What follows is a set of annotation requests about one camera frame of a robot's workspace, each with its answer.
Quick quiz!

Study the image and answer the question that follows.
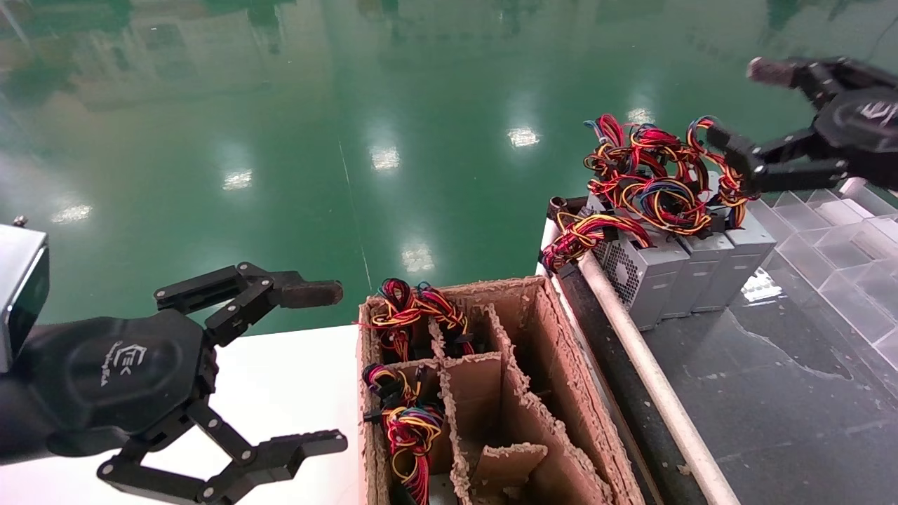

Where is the brown cardboard box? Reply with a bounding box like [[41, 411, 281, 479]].
[[356, 276, 646, 505]]

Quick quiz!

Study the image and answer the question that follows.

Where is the black pipe joint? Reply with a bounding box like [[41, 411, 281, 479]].
[[549, 196, 589, 220]]

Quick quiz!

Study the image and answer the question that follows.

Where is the brown cardboard divider grid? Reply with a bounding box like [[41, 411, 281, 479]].
[[361, 303, 615, 505]]

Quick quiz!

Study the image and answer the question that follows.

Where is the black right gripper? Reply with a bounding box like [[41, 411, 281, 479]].
[[704, 56, 898, 196]]

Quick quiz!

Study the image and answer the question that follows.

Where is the clear acrylic compartment tray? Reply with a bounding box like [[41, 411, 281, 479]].
[[744, 179, 898, 351]]

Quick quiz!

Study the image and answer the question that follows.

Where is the white foam block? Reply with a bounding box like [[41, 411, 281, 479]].
[[814, 200, 869, 227]]

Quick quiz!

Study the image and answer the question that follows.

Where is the long white pipe rail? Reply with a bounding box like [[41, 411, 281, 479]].
[[540, 217, 741, 505]]

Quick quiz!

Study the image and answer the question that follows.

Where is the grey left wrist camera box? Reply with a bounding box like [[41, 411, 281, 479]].
[[0, 216, 51, 374]]

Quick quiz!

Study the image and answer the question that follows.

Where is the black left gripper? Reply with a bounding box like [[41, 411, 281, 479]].
[[18, 262, 349, 505]]

